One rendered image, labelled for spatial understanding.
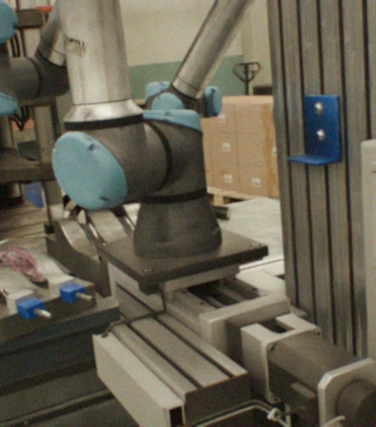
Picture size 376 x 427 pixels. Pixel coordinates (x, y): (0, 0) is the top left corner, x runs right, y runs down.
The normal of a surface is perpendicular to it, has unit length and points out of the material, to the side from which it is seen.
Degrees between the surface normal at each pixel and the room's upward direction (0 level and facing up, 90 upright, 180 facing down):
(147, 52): 90
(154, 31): 90
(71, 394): 90
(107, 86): 90
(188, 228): 73
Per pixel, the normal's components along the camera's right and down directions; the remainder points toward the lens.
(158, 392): -0.10, -0.97
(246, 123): -0.83, 0.03
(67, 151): -0.60, 0.36
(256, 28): 0.49, 0.15
